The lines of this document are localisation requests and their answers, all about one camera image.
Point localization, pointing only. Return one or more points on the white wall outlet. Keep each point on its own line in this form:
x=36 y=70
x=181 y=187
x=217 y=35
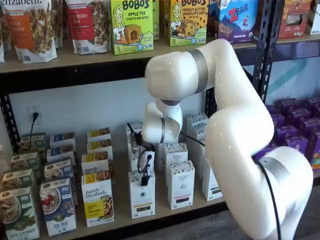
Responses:
x=38 y=125

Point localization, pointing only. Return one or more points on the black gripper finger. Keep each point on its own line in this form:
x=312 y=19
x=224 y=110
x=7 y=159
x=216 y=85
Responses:
x=144 y=181

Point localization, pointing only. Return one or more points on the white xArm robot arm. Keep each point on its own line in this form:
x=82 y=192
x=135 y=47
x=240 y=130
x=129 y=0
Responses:
x=240 y=125

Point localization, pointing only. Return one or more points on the blue Z Bar box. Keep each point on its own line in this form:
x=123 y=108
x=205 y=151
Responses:
x=238 y=20

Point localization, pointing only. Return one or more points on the granola bag blue label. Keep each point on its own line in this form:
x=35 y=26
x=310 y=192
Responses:
x=2 y=37

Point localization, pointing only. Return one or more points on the white food box right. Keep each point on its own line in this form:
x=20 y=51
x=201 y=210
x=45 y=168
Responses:
x=95 y=165

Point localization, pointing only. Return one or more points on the purple Annie's box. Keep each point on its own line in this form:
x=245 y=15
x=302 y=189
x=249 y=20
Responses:
x=310 y=126
x=298 y=115
x=314 y=103
x=271 y=110
x=296 y=145
x=286 y=105
x=315 y=155
x=285 y=131
x=277 y=120

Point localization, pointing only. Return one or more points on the white tea box green strip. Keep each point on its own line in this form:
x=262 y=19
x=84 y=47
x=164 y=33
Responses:
x=208 y=190
x=197 y=120
x=198 y=132
x=199 y=160

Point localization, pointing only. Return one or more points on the purely elizabeth yellow cereal box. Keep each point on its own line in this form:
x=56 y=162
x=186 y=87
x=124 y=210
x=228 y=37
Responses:
x=97 y=200
x=98 y=146
x=98 y=133

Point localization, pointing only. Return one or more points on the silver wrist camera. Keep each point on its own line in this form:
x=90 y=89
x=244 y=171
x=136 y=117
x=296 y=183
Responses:
x=136 y=148

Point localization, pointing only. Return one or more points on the brown particle board shelf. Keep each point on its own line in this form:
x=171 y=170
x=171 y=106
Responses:
x=75 y=62
x=295 y=40
x=122 y=200

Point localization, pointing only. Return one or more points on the green apple cinnamon cereal box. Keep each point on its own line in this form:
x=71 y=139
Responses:
x=25 y=161
x=17 y=180
x=37 y=142
x=20 y=217

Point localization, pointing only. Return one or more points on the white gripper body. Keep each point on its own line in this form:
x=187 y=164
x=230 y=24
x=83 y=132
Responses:
x=151 y=166

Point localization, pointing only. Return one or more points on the black metal shelving rack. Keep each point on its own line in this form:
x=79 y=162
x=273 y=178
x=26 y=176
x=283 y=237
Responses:
x=300 y=48
x=75 y=80

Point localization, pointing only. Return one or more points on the granola bag red label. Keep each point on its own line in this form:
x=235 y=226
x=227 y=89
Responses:
x=87 y=27

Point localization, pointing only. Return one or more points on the white tea box pink strip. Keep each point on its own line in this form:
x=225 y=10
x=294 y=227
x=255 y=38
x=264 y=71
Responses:
x=175 y=155
x=182 y=190

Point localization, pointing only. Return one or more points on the white snack box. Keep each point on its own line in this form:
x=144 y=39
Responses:
x=315 y=22

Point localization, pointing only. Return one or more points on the green Bobo's apple pie box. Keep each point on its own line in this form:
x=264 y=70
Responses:
x=132 y=27
x=156 y=17

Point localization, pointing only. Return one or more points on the granola bag orange label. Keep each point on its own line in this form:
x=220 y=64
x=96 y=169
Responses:
x=30 y=30

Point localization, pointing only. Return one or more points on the orange brown snack box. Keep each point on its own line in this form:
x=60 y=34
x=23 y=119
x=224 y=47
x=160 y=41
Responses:
x=293 y=20

